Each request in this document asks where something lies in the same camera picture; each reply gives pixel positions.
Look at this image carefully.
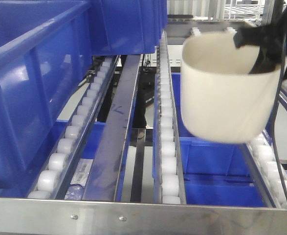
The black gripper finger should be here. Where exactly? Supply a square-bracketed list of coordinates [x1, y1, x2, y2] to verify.
[233, 23, 287, 49]
[249, 45, 282, 74]

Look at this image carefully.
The white plastic bin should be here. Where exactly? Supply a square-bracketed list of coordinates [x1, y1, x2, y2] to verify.
[180, 32, 281, 143]

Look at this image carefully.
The blue crate lower layer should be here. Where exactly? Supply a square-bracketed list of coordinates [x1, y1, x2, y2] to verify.
[153, 75, 273, 208]

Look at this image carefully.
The steel front shelf beam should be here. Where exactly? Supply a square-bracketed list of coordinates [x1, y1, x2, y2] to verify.
[0, 198, 287, 235]

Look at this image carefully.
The right white roller track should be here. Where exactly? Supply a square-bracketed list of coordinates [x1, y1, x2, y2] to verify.
[245, 78, 287, 210]

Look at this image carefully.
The white roller track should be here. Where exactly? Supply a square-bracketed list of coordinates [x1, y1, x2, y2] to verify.
[27, 56, 119, 199]
[153, 32, 186, 205]
[245, 78, 287, 210]

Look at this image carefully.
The blue crate rear on rollers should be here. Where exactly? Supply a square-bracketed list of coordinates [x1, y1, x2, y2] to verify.
[89, 0, 167, 55]

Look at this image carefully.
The middle white roller track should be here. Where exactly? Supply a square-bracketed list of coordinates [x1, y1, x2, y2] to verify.
[153, 32, 186, 205]

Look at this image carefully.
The barcode label bag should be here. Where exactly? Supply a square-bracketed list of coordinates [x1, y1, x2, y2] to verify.
[70, 159, 93, 187]

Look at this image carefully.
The large blue crate front left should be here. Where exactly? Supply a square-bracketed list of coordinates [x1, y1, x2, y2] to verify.
[0, 0, 95, 190]

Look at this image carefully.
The left white roller track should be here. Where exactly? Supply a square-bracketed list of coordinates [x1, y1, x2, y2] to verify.
[27, 56, 119, 199]

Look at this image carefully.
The black cable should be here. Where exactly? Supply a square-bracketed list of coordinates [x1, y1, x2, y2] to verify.
[271, 31, 287, 235]

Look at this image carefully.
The steel divider rail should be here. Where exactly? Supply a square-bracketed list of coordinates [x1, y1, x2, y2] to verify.
[82, 54, 141, 202]

